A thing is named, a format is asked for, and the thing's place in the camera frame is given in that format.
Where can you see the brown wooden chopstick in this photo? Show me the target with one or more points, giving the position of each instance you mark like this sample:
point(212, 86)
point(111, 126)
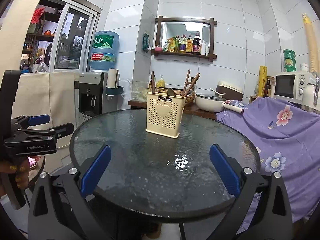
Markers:
point(196, 79)
point(186, 82)
point(153, 87)
point(187, 89)

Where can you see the phone with pink case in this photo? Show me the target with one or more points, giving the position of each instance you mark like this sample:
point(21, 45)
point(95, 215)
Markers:
point(32, 163)

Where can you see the white microwave oven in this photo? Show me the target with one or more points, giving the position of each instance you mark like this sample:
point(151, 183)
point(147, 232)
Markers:
point(290, 86)

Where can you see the green stacked noodle cups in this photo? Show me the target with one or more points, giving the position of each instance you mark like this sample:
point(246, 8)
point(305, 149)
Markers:
point(289, 60)

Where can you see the left hand yellow nails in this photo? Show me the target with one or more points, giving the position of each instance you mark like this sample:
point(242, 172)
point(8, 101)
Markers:
point(20, 171)

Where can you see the clear plastic bag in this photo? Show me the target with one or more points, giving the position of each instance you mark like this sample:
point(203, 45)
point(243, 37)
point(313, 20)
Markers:
point(136, 91)

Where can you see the round glass table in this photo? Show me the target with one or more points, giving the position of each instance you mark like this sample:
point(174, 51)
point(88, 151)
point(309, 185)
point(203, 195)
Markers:
point(169, 180)

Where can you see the grey water dispenser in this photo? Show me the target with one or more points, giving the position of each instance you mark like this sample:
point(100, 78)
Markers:
point(94, 96)

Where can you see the beige rolled mat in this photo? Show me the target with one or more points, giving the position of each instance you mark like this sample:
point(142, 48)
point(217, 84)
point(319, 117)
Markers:
point(312, 44)

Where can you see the yellow soap bottle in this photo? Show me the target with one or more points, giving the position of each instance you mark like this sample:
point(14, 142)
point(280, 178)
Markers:
point(160, 83)

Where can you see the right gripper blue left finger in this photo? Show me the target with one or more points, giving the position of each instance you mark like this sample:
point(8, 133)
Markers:
point(92, 170)

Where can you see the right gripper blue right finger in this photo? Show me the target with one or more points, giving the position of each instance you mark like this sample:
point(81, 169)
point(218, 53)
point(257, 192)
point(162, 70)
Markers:
point(228, 169)

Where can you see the cream pan with lid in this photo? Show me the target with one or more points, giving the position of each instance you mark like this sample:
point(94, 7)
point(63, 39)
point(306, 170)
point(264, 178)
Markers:
point(215, 104)

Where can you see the brown white rice cooker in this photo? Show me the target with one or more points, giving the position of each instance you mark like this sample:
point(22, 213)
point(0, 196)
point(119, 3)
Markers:
point(229, 91)

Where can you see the blue water jug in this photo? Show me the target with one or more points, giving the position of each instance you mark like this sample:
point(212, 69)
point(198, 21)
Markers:
point(104, 51)

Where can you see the cream plastic utensil holder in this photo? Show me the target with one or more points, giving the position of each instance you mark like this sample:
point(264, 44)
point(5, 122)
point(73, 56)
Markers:
point(164, 114)

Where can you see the silver oval metal spoon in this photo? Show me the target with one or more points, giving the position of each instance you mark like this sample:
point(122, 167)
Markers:
point(170, 92)

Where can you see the beige fabric cover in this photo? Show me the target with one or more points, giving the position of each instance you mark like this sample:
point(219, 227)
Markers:
point(47, 93)

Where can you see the white kettle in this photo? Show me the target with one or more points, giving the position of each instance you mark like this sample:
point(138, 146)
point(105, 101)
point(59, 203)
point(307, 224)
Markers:
point(310, 101)

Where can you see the wooden framed wall shelf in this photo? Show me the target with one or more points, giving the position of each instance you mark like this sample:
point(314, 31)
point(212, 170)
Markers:
point(174, 36)

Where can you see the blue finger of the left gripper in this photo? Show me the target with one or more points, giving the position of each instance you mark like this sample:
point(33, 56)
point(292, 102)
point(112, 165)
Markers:
point(38, 120)

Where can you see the yellow foil roll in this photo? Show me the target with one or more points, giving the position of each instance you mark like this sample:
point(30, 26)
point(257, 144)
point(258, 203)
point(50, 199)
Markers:
point(262, 80)

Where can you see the purple floral cloth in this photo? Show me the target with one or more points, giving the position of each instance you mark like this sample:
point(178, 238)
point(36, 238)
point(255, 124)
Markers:
point(287, 140)

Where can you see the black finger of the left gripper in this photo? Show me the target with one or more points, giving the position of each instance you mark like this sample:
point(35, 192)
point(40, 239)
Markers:
point(62, 130)

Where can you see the white paper cup stack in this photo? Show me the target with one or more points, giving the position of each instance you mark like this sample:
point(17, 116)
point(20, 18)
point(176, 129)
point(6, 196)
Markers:
point(112, 78)

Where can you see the dark soy sauce bottle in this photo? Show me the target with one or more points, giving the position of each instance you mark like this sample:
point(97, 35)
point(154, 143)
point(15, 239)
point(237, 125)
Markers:
point(197, 44)

